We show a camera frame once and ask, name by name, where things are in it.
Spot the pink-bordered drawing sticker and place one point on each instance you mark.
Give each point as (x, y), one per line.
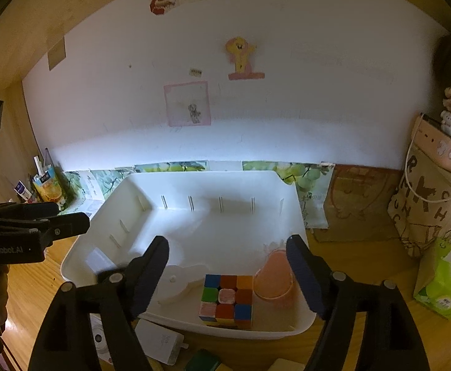
(186, 102)

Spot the white charger adapter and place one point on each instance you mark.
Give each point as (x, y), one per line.
(157, 340)

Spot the pink power strip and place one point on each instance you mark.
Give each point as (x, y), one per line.
(441, 147)

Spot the small label sticker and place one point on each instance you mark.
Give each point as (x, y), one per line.
(195, 71)

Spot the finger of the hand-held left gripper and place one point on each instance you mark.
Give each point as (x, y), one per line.
(24, 209)
(70, 224)

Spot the colourful puzzle cube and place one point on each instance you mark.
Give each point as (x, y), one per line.
(225, 297)

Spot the white plastic storage bin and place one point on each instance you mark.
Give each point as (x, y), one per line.
(210, 228)

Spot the white toy camera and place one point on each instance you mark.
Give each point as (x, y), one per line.
(99, 332)

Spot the white pens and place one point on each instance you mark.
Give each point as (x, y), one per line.
(42, 162)

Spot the small white bear charm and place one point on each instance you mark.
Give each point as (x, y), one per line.
(448, 121)

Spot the clear tape patch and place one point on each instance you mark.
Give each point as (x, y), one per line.
(56, 54)

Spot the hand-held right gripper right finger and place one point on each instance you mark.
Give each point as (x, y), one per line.
(304, 274)

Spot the green grape-print paper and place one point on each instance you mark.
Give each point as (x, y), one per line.
(179, 166)

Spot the brown cartoon cardboard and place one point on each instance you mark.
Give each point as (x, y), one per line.
(356, 201)

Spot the green small charger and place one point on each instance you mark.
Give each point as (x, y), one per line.
(202, 361)

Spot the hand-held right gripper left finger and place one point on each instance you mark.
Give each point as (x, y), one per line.
(152, 274)

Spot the green tissue pack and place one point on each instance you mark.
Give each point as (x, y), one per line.
(441, 290)

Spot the letter-print canvas bag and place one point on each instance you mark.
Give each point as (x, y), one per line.
(422, 208)

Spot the wooden desk hutch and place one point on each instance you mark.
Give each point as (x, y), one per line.
(24, 27)

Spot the beige sponge block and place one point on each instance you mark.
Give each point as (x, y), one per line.
(287, 366)

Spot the white bottle-shaped plastic piece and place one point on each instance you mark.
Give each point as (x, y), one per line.
(179, 278)

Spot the yellow pony wall sticker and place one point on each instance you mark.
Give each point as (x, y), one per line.
(240, 52)

